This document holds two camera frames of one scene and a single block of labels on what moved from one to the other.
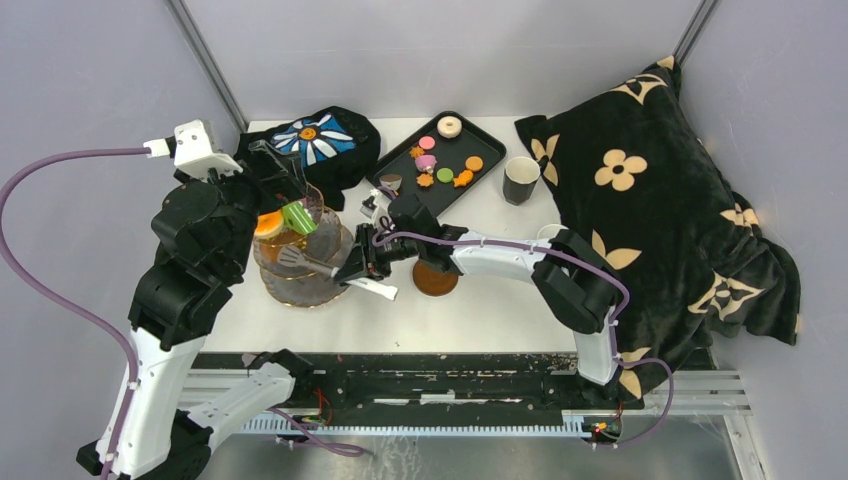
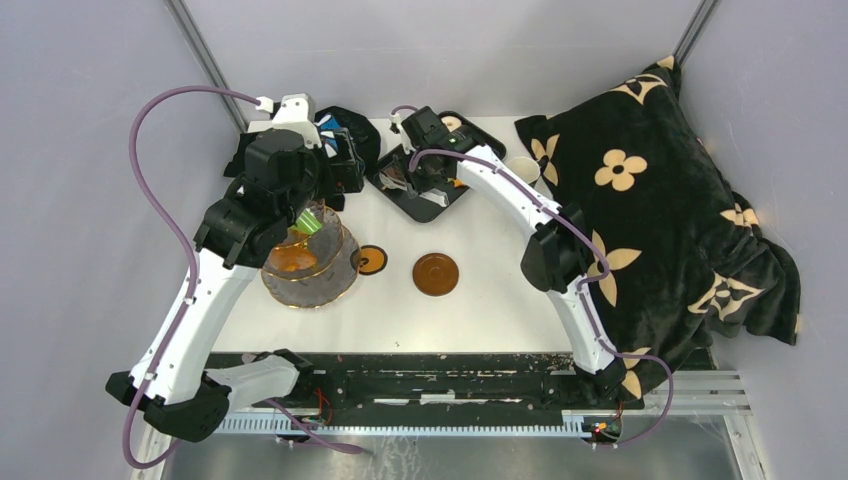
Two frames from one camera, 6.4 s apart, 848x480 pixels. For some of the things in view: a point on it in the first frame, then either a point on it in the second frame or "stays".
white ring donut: x=449 y=126 stays
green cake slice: x=296 y=216 stays
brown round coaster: x=431 y=280 stays
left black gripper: x=266 y=168 to x=351 y=168
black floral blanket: x=630 y=170 stays
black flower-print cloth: x=334 y=147 stays
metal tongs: x=295 y=256 to x=393 y=178
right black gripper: x=354 y=263 to x=407 y=177
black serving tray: x=441 y=160 stays
